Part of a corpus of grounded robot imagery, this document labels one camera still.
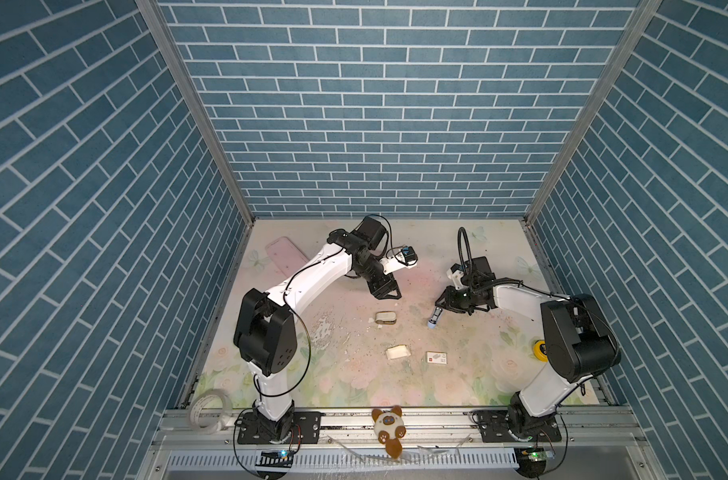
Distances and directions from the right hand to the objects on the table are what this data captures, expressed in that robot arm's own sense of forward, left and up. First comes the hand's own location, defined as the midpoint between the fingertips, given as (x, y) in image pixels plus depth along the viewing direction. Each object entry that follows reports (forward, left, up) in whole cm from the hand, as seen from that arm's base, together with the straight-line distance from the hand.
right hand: (437, 300), depth 94 cm
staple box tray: (-16, +12, -3) cm, 20 cm away
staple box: (-18, +1, -2) cm, 18 cm away
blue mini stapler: (-6, +1, -2) cm, 7 cm away
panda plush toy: (-36, +13, 0) cm, 39 cm away
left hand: (-4, +14, +13) cm, 20 cm away
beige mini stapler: (-7, +16, 0) cm, 17 cm away
